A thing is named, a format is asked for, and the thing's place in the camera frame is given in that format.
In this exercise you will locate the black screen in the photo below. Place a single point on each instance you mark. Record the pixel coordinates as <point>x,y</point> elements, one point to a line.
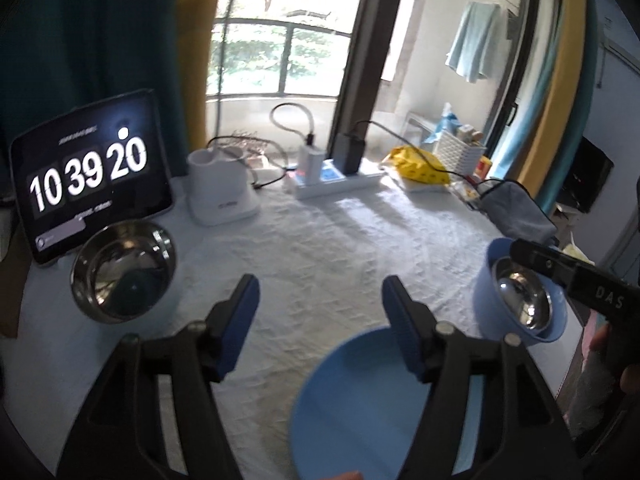
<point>587,175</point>

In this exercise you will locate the white power strip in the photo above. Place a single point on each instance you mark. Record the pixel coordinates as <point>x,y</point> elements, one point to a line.
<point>340,185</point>

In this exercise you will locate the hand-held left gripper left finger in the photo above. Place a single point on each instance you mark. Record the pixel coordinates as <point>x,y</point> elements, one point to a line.
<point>240,320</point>

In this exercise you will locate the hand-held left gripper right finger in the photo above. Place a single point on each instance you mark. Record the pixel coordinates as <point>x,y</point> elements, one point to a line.
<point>405,330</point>

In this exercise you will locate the yellow packet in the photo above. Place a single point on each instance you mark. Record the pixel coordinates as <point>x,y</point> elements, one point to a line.
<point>415,165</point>

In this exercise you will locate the large light blue plate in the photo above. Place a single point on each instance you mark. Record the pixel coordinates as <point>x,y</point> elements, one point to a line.
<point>340,400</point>

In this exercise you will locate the white charger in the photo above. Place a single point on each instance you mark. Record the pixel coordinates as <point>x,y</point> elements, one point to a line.
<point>311,162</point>

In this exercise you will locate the light blue hanging towel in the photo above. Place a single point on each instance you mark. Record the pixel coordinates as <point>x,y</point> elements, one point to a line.
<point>472,40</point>

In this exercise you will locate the tablet showing clock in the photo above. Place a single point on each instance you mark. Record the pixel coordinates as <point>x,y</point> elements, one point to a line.
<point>90,170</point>

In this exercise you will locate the white basket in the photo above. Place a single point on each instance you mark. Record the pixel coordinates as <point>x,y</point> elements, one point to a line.
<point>457,152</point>

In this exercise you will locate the white desk lamp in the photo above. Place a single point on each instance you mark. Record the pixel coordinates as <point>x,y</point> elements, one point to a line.
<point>220,195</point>

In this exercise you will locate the teal curtain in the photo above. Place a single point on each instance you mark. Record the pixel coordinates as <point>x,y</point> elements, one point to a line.
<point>75,35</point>

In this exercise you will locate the small steel bowl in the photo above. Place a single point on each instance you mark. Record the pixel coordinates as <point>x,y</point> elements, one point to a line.
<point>520,295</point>

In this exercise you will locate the yellow curtain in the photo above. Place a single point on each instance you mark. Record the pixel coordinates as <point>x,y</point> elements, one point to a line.
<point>192,60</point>

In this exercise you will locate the grey cloth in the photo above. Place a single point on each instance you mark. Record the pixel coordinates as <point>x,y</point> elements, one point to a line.
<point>515,210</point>

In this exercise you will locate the pale blue steel-lined bowl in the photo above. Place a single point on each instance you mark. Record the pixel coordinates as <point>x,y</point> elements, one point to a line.
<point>125,260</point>

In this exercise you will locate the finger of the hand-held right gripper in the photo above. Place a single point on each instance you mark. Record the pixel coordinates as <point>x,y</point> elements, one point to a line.
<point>542,262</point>

